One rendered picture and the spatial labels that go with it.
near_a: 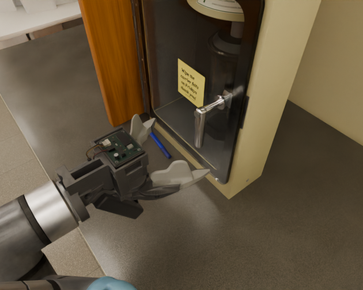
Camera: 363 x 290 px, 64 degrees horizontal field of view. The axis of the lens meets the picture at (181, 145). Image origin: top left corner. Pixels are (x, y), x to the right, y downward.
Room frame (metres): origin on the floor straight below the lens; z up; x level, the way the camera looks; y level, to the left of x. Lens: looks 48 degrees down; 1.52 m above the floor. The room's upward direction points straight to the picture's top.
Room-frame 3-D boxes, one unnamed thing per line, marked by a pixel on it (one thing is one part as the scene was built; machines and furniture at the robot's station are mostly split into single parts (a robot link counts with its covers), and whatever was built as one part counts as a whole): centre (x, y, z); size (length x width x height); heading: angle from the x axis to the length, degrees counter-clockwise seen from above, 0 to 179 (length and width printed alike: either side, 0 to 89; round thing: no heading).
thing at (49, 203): (0.20, 0.17, 1.16); 0.08 x 0.05 x 0.08; 38
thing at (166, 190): (0.25, 0.05, 1.15); 0.09 x 0.05 x 0.02; 92
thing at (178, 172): (0.26, 0.00, 1.17); 0.09 x 0.03 x 0.06; 92
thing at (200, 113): (0.37, -0.05, 1.17); 0.05 x 0.03 x 0.10; 128
